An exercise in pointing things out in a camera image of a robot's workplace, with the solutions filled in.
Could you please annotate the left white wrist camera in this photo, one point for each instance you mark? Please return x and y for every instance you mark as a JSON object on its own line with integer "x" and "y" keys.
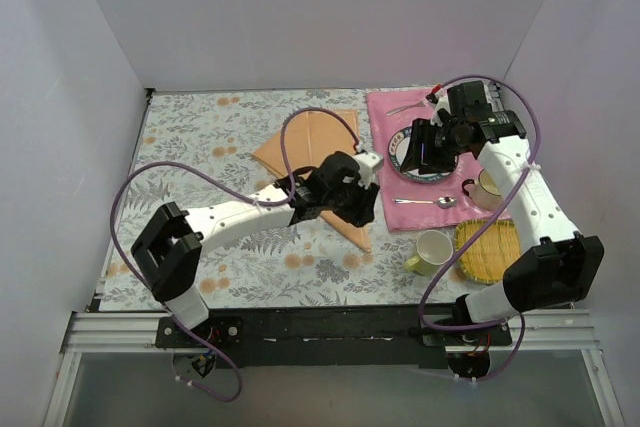
{"x": 369, "y": 163}

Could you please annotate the aluminium frame rail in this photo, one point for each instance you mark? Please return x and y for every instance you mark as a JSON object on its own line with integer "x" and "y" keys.
{"x": 329, "y": 366}

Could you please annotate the silver spoon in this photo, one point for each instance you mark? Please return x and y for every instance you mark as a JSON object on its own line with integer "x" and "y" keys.
{"x": 443, "y": 202}

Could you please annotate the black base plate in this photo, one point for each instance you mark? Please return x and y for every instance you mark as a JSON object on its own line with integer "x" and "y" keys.
{"x": 325, "y": 336}

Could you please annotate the silver fork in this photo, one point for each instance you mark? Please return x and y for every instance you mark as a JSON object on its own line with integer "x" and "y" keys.
{"x": 420, "y": 104}

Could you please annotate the yellow-green mug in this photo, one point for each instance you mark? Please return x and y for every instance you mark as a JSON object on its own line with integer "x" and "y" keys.
{"x": 432, "y": 250}

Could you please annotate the pink floral placemat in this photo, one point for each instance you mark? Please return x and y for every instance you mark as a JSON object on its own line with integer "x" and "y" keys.
{"x": 416, "y": 217}

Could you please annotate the white plate green rim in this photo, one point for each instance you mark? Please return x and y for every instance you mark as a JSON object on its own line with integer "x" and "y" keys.
{"x": 397, "y": 150}

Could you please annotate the yellow woven bamboo basket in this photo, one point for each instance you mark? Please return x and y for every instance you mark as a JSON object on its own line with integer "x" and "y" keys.
{"x": 492, "y": 254}

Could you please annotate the floral patterned tablecloth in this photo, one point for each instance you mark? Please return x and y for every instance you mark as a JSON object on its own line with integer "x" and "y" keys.
{"x": 194, "y": 146}

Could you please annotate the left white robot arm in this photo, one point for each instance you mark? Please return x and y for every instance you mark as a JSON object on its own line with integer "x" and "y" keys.
{"x": 169, "y": 248}

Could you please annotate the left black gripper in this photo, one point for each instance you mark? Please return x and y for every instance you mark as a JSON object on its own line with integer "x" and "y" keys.
{"x": 361, "y": 204}

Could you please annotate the cream enamel mug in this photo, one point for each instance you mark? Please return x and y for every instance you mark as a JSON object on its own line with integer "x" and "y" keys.
{"x": 482, "y": 191}

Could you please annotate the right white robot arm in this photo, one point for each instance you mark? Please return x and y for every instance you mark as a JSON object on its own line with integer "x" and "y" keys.
{"x": 558, "y": 263}

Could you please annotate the orange satin napkin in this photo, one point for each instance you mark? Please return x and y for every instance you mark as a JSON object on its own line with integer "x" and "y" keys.
{"x": 311, "y": 137}

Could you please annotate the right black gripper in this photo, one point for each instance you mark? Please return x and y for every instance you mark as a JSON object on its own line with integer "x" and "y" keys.
{"x": 427, "y": 145}

